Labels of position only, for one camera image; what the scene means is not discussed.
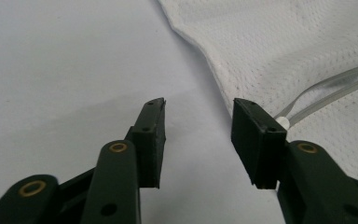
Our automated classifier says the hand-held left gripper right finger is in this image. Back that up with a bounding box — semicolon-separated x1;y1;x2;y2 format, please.
230;97;358;224

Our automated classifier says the white mesh garment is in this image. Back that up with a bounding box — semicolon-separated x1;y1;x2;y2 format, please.
158;0;358;188

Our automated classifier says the grey drawstring with white tip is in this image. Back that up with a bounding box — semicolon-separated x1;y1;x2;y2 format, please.
273;60;358;131

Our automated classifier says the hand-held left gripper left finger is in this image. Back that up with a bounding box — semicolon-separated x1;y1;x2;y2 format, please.
79;97;167;224

